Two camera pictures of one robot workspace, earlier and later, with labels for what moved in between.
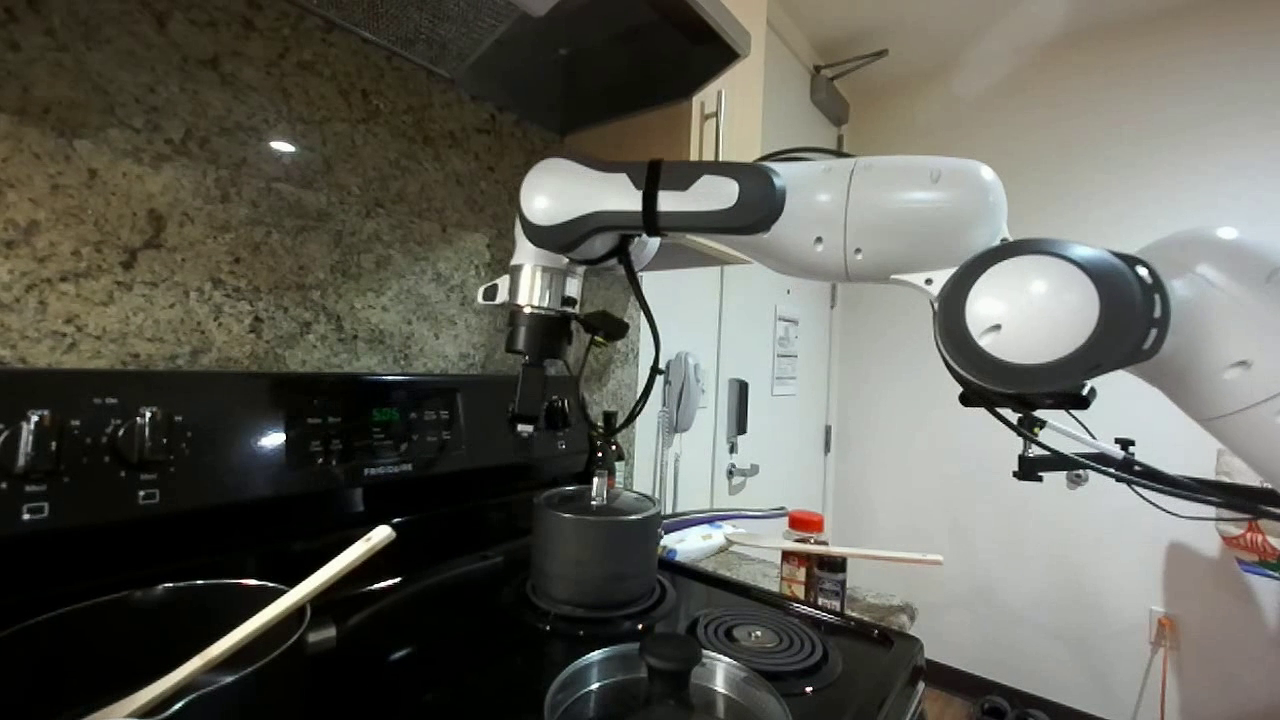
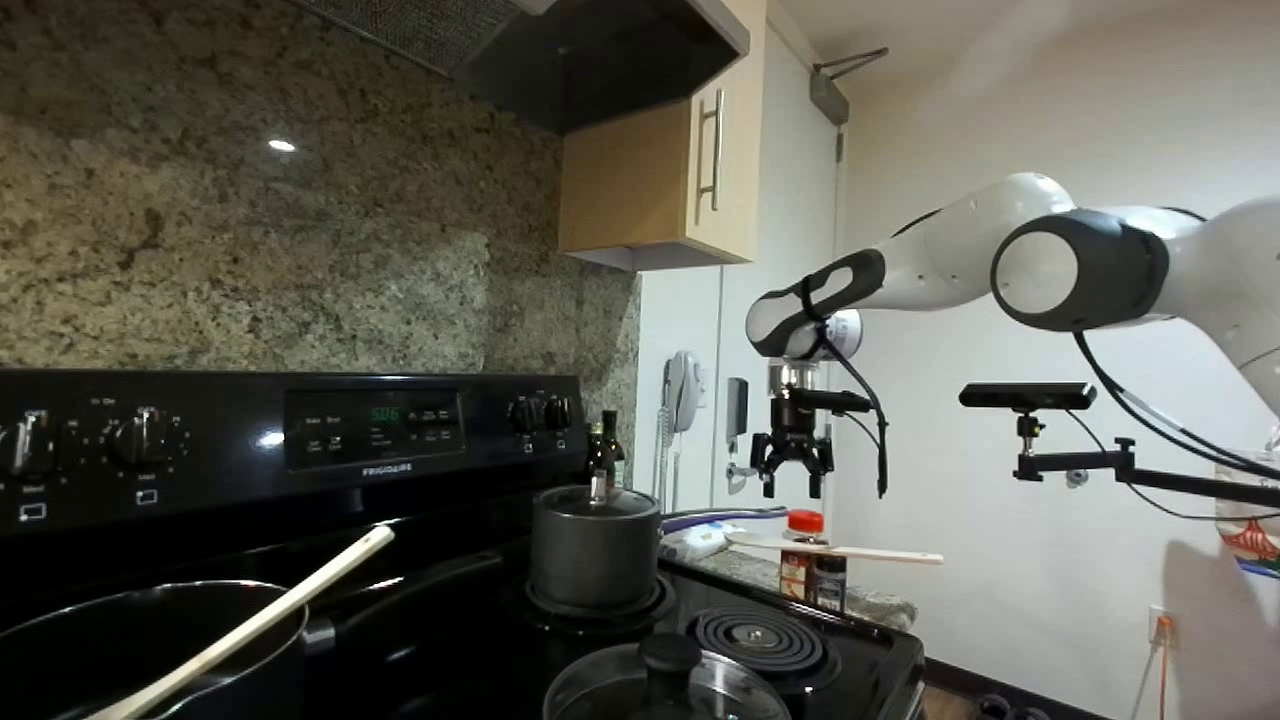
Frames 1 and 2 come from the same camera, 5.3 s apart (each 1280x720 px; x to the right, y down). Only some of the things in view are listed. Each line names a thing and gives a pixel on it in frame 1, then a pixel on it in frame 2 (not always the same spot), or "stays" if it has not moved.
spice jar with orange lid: [815, 576] stays
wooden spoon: [264, 615] stays
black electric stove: [264, 479] stays
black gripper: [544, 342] to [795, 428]
